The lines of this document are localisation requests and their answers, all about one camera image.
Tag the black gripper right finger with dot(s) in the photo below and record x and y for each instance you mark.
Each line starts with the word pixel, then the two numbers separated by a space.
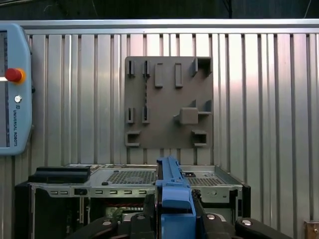
pixel 214 226

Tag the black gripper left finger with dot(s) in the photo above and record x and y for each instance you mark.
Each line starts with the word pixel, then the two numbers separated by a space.
pixel 139 226

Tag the hard disk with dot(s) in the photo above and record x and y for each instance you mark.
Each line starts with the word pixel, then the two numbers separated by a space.
pixel 174 199

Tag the green motherboard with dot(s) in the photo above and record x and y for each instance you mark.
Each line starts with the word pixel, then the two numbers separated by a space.
pixel 114 211

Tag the black PC case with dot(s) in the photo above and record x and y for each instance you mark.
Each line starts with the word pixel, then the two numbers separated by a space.
pixel 124 193

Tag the black plastic card retainer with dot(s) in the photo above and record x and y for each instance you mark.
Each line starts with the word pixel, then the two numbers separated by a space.
pixel 59 174

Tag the grey parts rack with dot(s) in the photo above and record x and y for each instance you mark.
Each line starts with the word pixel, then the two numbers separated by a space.
pixel 162 99

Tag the pale blue teach pendant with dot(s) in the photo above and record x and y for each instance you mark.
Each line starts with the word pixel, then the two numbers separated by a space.
pixel 20 112

